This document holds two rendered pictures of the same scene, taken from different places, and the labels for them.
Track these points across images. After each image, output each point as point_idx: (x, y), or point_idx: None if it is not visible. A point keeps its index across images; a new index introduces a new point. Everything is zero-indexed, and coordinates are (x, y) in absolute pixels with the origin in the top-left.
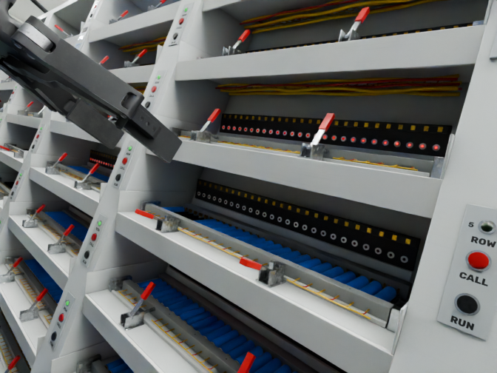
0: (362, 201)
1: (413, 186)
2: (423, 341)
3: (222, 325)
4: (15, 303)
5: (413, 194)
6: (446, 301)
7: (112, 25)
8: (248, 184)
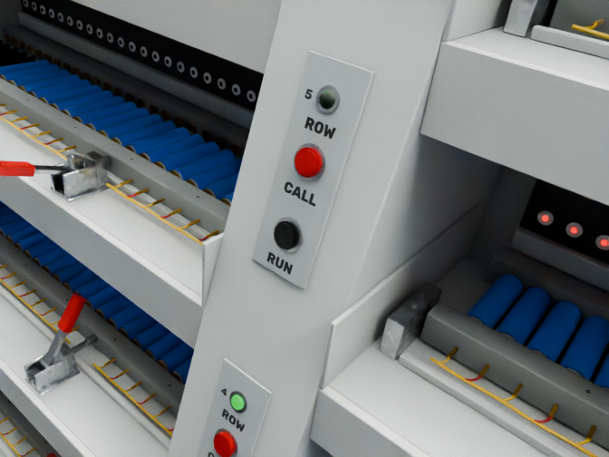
0: (182, 40)
1: (245, 9)
2: (236, 288)
3: None
4: None
5: (246, 26)
6: (265, 229)
7: None
8: None
